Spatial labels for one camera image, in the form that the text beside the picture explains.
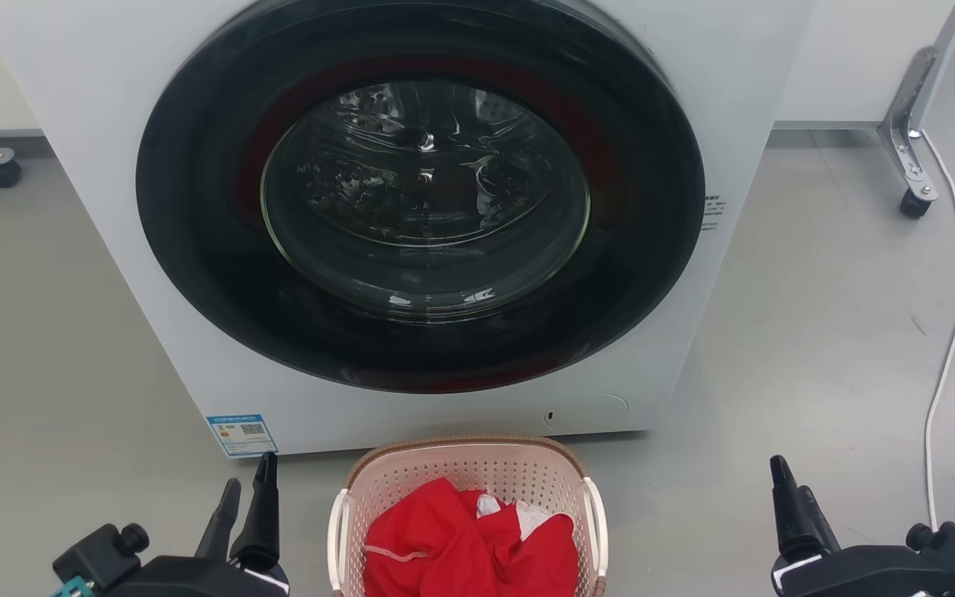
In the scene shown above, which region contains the white front-load washing machine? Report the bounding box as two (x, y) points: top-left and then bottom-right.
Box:
(0, 0), (815, 458)

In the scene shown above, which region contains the black round washer door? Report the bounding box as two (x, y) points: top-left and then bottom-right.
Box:
(135, 0), (707, 396)

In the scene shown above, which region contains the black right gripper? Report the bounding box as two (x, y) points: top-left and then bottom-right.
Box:
(769, 454), (955, 597)

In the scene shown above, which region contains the white garment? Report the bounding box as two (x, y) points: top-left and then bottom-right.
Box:
(476, 494), (574, 541)

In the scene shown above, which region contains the red garment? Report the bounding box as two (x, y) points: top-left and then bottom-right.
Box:
(362, 477), (580, 597)

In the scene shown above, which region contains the beige perforated laundry basket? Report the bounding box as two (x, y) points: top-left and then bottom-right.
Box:
(327, 436), (610, 597)

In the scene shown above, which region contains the blue energy label sticker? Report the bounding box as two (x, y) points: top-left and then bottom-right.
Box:
(206, 414), (279, 459)

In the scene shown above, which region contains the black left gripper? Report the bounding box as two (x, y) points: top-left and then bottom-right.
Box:
(51, 452), (292, 597)

